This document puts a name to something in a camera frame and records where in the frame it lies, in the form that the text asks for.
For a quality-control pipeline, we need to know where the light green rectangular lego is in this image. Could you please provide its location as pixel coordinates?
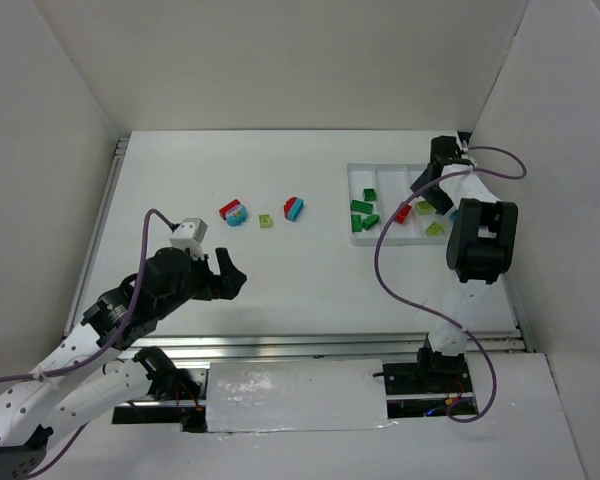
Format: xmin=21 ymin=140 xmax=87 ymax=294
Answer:
xmin=415 ymin=200 xmax=435 ymax=215

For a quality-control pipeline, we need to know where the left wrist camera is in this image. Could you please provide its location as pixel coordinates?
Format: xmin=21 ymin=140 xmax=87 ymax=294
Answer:
xmin=169 ymin=218 xmax=208 ymax=260

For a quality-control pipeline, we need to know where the red lego with blue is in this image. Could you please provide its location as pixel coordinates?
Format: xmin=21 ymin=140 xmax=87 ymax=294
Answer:
xmin=219 ymin=199 xmax=248 ymax=227

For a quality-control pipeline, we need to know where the aluminium rail frame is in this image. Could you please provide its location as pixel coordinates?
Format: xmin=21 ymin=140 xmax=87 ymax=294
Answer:
xmin=62 ymin=130 xmax=536 ymax=361

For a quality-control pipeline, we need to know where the white taped cover plate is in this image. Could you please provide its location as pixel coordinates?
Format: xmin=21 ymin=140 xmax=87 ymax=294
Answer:
xmin=206 ymin=359 xmax=390 ymax=433

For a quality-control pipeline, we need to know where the small green square lego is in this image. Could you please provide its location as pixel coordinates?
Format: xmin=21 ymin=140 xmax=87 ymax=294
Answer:
xmin=363 ymin=188 xmax=377 ymax=202

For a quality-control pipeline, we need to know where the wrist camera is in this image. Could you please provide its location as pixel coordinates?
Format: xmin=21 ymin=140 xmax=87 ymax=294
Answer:
xmin=458 ymin=141 xmax=477 ymax=168
xmin=169 ymin=218 xmax=208 ymax=260

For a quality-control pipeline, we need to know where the red and blue lego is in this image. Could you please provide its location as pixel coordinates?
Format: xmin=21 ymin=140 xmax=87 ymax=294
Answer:
xmin=283 ymin=197 xmax=304 ymax=222

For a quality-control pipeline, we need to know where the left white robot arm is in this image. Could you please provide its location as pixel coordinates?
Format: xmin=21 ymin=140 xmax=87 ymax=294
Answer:
xmin=0 ymin=247 xmax=247 ymax=479

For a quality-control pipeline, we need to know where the long green lego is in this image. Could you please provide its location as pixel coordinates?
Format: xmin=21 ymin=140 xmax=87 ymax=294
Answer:
xmin=350 ymin=199 xmax=374 ymax=215

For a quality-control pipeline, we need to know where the red flower lego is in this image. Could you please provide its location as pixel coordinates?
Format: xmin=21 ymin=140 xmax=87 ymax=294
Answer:
xmin=393 ymin=204 xmax=412 ymax=225

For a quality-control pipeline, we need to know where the white divided tray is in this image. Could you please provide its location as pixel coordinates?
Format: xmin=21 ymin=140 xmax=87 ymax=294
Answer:
xmin=346 ymin=163 xmax=452 ymax=247

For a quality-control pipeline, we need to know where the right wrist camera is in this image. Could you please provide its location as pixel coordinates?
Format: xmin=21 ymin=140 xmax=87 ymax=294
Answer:
xmin=458 ymin=141 xmax=477 ymax=168

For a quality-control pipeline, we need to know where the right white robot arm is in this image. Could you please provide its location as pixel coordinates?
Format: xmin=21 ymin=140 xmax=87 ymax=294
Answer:
xmin=411 ymin=136 xmax=518 ymax=381

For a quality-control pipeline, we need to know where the light green small lego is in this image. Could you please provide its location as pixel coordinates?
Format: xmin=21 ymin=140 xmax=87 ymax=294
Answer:
xmin=258 ymin=214 xmax=273 ymax=229

